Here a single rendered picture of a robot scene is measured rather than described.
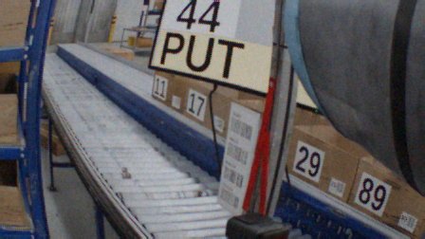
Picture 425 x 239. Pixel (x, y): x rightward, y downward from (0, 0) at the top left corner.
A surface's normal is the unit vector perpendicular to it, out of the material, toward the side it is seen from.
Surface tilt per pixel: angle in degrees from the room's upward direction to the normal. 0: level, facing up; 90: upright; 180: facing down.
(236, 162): 90
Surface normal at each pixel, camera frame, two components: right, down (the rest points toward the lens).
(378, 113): -0.94, 0.30
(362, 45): -0.97, -0.03
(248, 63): -0.62, 0.03
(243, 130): -0.86, 0.00
